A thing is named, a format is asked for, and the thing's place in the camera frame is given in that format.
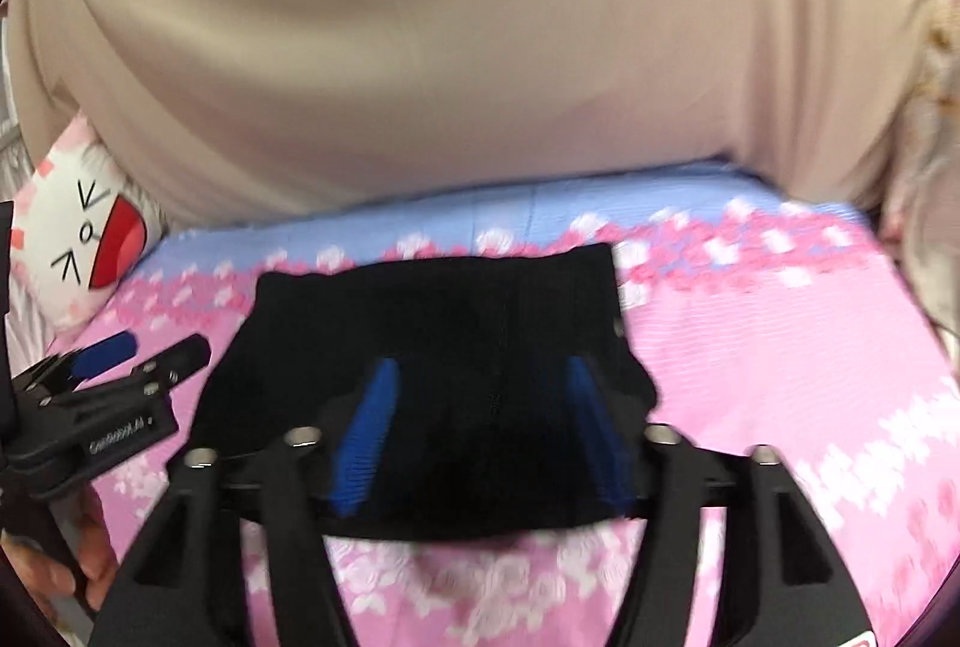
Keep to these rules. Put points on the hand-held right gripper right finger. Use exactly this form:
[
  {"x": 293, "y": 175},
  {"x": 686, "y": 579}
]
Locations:
[{"x": 592, "y": 422}]

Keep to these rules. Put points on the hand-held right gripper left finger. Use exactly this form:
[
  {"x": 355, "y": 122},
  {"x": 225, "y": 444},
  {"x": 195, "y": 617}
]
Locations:
[{"x": 371, "y": 444}]

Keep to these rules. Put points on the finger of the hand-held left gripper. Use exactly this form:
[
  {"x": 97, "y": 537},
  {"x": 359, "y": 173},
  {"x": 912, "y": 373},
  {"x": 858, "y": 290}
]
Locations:
[
  {"x": 105, "y": 351},
  {"x": 176, "y": 358}
]

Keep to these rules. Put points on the black pants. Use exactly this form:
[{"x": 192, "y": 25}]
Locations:
[{"x": 450, "y": 317}]

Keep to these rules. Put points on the person's left hand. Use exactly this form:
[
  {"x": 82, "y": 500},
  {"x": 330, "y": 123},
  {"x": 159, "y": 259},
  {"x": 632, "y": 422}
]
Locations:
[{"x": 101, "y": 549}]

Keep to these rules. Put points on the cartoon face pillow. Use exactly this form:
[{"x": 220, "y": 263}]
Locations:
[{"x": 67, "y": 219}]

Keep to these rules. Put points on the pink floral bedsheet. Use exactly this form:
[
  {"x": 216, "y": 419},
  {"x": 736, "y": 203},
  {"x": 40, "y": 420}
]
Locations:
[{"x": 750, "y": 392}]

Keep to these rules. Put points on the beige cloth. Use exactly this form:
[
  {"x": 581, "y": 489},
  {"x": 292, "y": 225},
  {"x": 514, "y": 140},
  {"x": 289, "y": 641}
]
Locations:
[{"x": 450, "y": 54}]

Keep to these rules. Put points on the floral fleece blanket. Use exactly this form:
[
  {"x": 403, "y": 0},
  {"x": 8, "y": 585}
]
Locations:
[{"x": 930, "y": 167}]

